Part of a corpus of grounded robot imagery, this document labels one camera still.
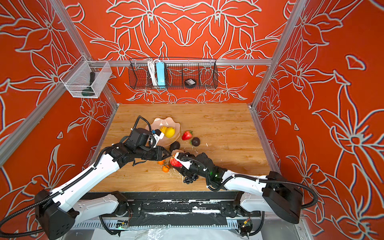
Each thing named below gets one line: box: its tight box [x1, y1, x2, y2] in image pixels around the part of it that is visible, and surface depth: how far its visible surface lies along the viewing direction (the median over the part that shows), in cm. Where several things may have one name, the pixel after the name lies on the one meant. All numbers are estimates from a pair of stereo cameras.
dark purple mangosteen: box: [191, 137, 201, 147], surface depth 96 cm
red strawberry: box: [182, 130, 193, 141], surface depth 100 cm
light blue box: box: [156, 62, 166, 89], surface depth 91 cm
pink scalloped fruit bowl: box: [145, 117, 181, 148], surface depth 105 cm
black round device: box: [185, 78, 196, 86], surface depth 97 cm
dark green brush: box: [81, 72, 95, 96], surface depth 81 cm
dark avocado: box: [169, 141, 180, 153], surface depth 94 cm
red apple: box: [169, 158, 183, 168], surface depth 73 cm
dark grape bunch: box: [183, 173, 199, 185], surface depth 83 cm
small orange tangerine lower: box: [162, 165, 170, 173], surface depth 86 cm
